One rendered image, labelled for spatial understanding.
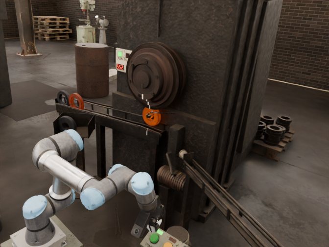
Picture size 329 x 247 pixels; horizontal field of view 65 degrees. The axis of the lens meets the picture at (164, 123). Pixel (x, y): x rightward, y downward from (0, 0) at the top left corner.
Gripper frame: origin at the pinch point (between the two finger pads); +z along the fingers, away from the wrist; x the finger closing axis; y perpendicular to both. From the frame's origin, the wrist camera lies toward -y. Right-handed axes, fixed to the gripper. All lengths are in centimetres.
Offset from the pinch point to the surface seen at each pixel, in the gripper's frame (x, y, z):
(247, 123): 11, 157, 62
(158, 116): 53, 76, 9
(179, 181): 20, 49, 34
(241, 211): -28.1, 32.5, 6.9
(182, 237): -6.8, 12.1, 19.4
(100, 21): 738, 613, 195
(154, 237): -0.3, 0.3, 5.4
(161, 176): 33, 47, 36
